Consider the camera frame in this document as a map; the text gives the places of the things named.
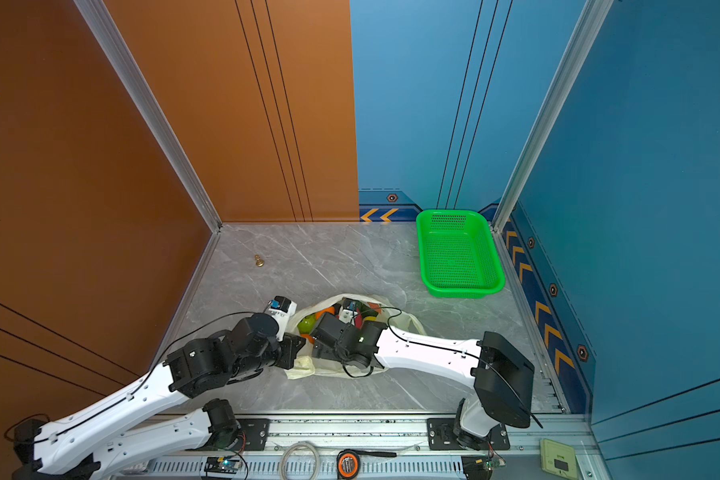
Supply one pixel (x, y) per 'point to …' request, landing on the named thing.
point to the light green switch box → (558, 458)
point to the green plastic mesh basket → (458, 253)
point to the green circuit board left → (221, 465)
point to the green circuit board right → (480, 467)
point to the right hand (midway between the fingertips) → (323, 351)
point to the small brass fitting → (259, 262)
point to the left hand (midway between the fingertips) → (309, 341)
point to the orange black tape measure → (348, 461)
